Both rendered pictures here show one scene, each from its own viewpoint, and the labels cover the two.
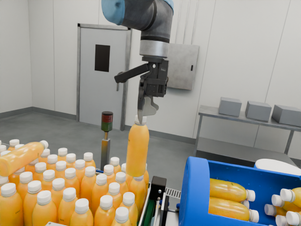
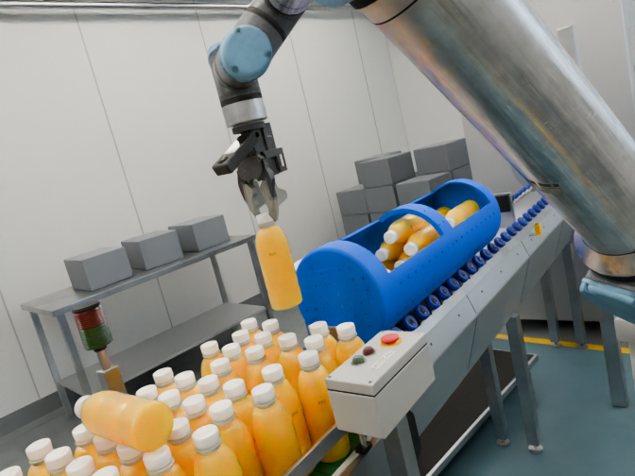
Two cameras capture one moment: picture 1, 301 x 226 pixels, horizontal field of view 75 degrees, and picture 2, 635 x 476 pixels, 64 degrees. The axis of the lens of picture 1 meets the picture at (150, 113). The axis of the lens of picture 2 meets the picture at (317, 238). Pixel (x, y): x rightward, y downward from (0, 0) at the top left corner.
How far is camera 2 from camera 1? 92 cm
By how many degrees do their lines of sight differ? 57
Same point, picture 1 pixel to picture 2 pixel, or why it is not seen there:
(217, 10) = not seen: outside the picture
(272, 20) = (70, 76)
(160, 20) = not seen: hidden behind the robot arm
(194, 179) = (353, 253)
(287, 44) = (121, 115)
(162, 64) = (266, 129)
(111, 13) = (258, 65)
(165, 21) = not seen: hidden behind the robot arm
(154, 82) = (272, 153)
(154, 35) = (256, 91)
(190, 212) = (379, 282)
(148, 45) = (254, 106)
